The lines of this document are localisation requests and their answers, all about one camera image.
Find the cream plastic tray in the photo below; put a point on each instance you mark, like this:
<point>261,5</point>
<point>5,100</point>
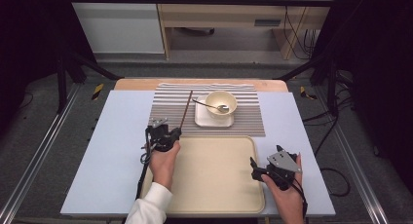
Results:
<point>214,175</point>

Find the beige wooden cabinet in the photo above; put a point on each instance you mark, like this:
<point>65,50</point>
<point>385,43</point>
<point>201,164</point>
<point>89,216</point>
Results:
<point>227,14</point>

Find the dark label on cabinet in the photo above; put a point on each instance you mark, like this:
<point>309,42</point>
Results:
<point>267,22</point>

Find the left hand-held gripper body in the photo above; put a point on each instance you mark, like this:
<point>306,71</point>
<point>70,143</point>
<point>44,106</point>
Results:
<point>159,134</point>

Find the black metal stand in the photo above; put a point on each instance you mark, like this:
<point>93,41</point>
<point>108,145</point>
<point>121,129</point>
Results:
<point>331,87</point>
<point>61,84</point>

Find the grey rounded object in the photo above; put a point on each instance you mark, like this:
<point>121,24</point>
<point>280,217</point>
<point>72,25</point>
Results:
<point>198,31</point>

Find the person's left hand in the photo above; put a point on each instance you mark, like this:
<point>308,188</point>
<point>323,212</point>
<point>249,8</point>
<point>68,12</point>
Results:
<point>164,167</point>

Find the brown wooden chopstick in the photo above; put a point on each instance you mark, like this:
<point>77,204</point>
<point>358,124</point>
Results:
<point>186,108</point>

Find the yellow black tape marker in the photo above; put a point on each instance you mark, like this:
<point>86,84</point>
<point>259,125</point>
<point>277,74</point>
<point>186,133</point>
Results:
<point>305,93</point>
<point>97,91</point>

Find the striped woven placemat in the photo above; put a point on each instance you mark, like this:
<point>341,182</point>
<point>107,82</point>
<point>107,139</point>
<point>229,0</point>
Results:
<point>246,120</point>

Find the cream ceramic bowl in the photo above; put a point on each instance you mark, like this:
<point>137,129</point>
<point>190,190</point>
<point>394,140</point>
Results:
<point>220,97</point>

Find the person's right hand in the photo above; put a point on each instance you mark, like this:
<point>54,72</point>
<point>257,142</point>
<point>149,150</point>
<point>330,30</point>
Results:
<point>287,199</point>

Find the white rectangular plate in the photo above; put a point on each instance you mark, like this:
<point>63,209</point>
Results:
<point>207,120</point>

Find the black horizontal frame bar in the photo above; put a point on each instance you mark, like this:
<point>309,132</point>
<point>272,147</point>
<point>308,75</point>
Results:
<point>195,0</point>

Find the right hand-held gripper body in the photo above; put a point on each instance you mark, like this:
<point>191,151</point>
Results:
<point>281,167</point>

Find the aluminium floor rail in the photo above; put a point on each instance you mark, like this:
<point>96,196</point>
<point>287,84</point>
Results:
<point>360,178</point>
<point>35,152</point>

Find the metal spoon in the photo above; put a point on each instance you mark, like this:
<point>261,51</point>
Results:
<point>223,108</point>

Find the black curtain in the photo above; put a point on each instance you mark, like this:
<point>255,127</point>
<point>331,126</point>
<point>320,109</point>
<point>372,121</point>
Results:
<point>29,32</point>
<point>380,55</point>

